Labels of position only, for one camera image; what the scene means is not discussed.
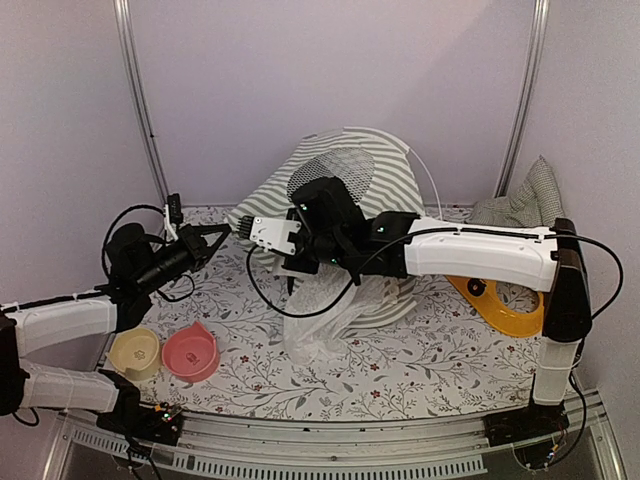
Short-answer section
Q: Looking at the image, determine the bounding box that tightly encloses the aluminium frame post left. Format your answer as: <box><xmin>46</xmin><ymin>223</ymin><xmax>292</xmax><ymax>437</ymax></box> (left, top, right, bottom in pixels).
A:
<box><xmin>113</xmin><ymin>0</ymin><xmax>169</xmax><ymax>203</ymax></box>

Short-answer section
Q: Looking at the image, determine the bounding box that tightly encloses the aluminium frame post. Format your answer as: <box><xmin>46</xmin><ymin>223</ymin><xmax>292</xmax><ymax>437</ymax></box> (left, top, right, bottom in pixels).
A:
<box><xmin>494</xmin><ymin>0</ymin><xmax>550</xmax><ymax>197</ymax></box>
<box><xmin>113</xmin><ymin>0</ymin><xmax>169</xmax><ymax>203</ymax></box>

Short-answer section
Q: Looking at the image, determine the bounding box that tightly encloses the pink pet bowl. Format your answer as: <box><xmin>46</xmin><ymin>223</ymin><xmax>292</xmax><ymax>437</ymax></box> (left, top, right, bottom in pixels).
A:
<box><xmin>161</xmin><ymin>321</ymin><xmax>220</xmax><ymax>383</ymax></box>

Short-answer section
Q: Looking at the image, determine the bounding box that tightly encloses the green striped pet tent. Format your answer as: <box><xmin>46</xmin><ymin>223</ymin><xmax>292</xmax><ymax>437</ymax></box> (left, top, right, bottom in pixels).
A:
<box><xmin>227</xmin><ymin>127</ymin><xmax>425</xmax><ymax>365</ymax></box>

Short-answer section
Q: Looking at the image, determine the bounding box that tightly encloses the yellow double pet bowl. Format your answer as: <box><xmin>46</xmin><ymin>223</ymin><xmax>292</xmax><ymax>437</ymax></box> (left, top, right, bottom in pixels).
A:
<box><xmin>446</xmin><ymin>276</ymin><xmax>544</xmax><ymax>338</ymax></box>

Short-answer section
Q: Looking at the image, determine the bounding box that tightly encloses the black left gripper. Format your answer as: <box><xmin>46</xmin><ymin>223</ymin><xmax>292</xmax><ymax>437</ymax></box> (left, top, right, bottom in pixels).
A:
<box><xmin>134</xmin><ymin>223</ymin><xmax>231</xmax><ymax>294</ymax></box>

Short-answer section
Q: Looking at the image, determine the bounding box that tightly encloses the aluminium frame post right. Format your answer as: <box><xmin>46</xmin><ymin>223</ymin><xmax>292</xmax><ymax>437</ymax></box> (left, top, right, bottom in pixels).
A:
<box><xmin>494</xmin><ymin>0</ymin><xmax>550</xmax><ymax>197</ymax></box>

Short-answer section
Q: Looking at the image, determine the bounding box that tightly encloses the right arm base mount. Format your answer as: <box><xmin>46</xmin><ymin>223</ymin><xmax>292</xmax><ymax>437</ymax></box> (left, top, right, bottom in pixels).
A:
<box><xmin>482</xmin><ymin>404</ymin><xmax>569</xmax><ymax>447</ymax></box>

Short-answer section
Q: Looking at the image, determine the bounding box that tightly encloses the cream pet bowl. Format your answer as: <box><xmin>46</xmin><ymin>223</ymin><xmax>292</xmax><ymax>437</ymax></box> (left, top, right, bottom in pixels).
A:
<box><xmin>106</xmin><ymin>328</ymin><xmax>161</xmax><ymax>382</ymax></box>

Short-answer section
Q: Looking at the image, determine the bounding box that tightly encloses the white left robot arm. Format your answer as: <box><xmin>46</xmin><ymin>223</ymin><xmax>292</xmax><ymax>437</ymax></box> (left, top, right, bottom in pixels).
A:
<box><xmin>1</xmin><ymin>223</ymin><xmax>231</xmax><ymax>434</ymax></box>

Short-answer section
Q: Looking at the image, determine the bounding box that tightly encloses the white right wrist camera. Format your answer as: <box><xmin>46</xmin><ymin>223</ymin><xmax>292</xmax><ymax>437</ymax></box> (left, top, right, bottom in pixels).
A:
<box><xmin>249</xmin><ymin>217</ymin><xmax>302</xmax><ymax>255</ymax></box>

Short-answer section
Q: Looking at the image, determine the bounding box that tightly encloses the floral table mat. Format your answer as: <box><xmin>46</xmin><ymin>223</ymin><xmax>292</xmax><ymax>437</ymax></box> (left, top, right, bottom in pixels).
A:
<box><xmin>138</xmin><ymin>238</ymin><xmax>540</xmax><ymax>422</ymax></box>

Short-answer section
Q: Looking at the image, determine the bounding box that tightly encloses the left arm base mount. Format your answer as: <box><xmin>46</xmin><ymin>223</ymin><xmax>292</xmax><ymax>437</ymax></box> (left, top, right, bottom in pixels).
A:
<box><xmin>96</xmin><ymin>385</ymin><xmax>184</xmax><ymax>446</ymax></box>

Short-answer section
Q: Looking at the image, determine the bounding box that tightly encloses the front aluminium rail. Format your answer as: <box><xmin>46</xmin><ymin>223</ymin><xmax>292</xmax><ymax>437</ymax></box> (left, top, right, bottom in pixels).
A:
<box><xmin>42</xmin><ymin>390</ymin><xmax>628</xmax><ymax>479</ymax></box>

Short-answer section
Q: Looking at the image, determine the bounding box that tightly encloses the green checked cushion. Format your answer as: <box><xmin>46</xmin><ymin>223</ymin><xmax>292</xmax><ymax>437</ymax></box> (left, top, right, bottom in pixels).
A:
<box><xmin>466</xmin><ymin>156</ymin><xmax>565</xmax><ymax>228</ymax></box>

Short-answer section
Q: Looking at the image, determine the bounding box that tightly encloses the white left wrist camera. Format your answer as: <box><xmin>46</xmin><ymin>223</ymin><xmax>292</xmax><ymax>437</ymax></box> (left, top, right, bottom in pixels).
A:
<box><xmin>164</xmin><ymin>193</ymin><xmax>184</xmax><ymax>241</ymax></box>

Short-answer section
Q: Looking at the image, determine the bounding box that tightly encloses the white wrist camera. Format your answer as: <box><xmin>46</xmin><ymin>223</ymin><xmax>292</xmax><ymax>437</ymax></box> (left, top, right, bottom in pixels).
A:
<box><xmin>249</xmin><ymin>217</ymin><xmax>302</xmax><ymax>255</ymax></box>
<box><xmin>164</xmin><ymin>193</ymin><xmax>184</xmax><ymax>241</ymax></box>

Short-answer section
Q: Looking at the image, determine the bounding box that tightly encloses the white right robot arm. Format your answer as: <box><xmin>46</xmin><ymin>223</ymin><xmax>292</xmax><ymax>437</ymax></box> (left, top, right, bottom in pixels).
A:
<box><xmin>235</xmin><ymin>177</ymin><xmax>593</xmax><ymax>436</ymax></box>

